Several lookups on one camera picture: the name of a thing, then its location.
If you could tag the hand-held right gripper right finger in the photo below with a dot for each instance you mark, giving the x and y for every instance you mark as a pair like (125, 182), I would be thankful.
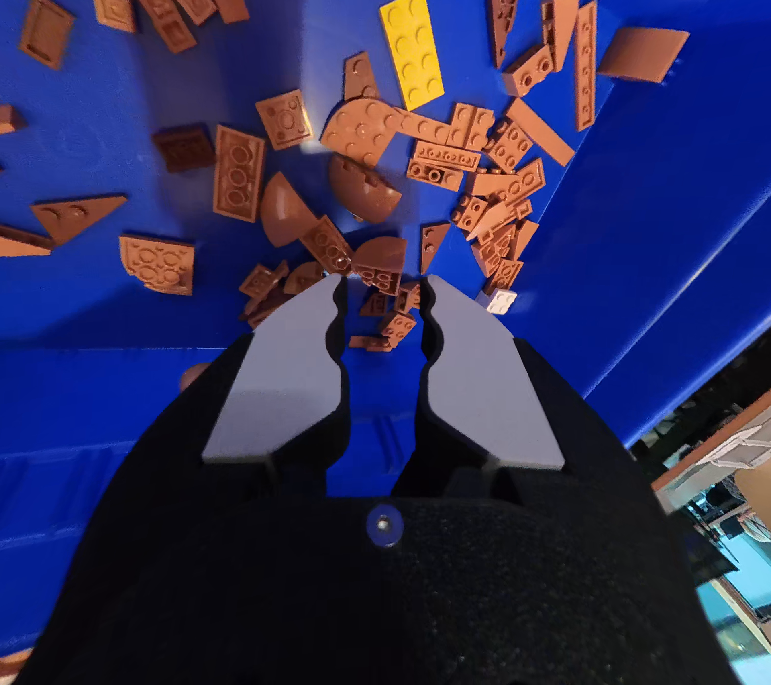
(488, 396)

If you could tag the person's right hand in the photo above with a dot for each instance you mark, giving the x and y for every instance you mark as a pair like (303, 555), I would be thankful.
(191, 376)

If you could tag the pile of brown lego pieces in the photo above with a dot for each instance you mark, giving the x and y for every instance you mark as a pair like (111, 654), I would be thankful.
(238, 173)

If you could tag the small white lego plate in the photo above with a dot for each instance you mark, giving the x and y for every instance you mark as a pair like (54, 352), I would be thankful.
(501, 301)

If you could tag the large yellow lego plate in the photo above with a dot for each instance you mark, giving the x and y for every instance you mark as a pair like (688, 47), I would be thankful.
(412, 49)

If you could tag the blue plastic bin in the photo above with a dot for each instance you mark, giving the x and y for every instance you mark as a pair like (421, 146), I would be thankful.
(90, 305)

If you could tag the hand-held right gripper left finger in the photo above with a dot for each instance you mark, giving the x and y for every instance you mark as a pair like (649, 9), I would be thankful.
(283, 390)

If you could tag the brown-edged desk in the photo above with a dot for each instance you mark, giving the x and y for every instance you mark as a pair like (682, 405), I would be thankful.
(677, 489)

